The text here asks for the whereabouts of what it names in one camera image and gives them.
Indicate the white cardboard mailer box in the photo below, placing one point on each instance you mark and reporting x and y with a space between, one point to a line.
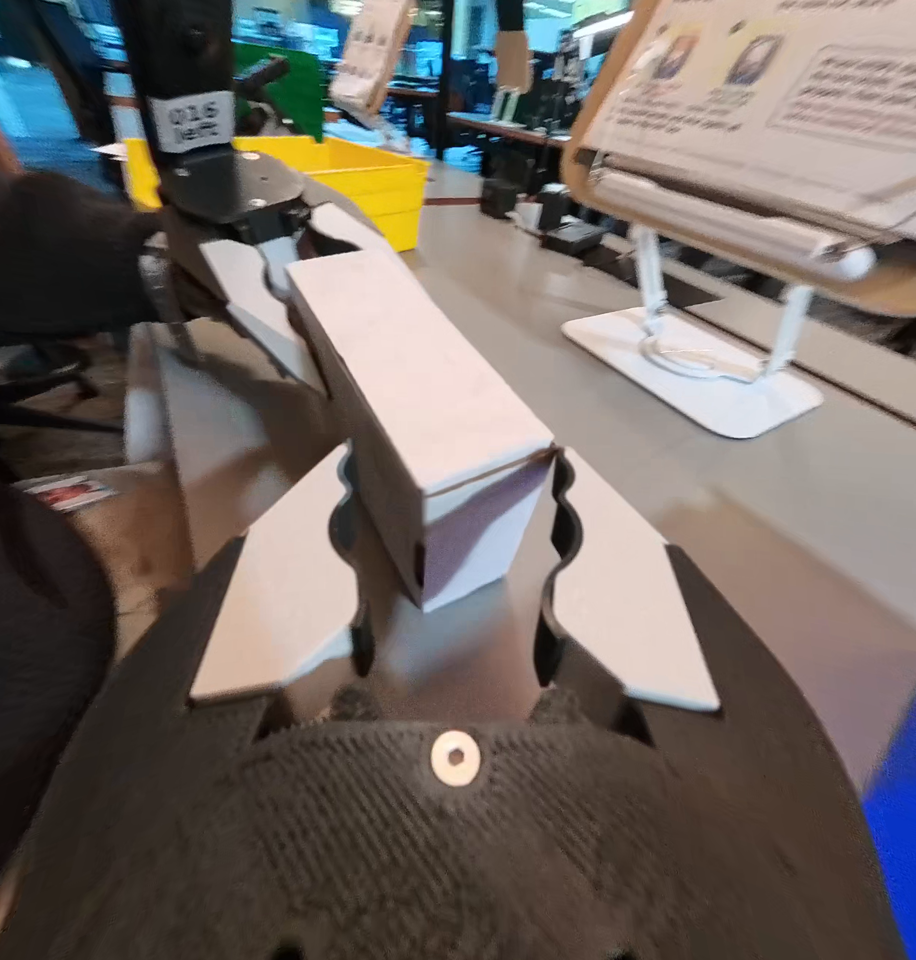
413 375

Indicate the white instruction sheet stand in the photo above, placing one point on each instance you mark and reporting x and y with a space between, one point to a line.
900 292

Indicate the blue plastic bin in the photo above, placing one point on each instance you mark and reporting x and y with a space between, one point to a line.
904 825

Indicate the yellow plastic bin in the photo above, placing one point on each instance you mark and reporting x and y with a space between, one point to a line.
353 180

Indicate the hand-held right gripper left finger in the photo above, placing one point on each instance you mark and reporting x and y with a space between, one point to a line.
278 607

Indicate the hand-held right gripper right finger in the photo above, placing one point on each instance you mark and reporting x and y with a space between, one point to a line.
630 607

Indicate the black office chair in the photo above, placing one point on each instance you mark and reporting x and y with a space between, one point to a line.
22 397

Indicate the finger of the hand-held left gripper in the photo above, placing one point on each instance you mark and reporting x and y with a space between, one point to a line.
255 300
345 225

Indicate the small printed card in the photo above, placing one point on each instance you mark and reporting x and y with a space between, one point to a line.
67 491

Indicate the black electronic device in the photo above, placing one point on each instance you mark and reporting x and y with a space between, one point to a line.
497 199
570 225

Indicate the printed instruction sheet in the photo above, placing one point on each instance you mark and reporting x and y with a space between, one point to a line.
803 90

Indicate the green panel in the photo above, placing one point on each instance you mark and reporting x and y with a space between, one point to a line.
285 82

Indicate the person's black knitted sweater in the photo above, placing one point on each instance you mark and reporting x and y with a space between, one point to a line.
30 675

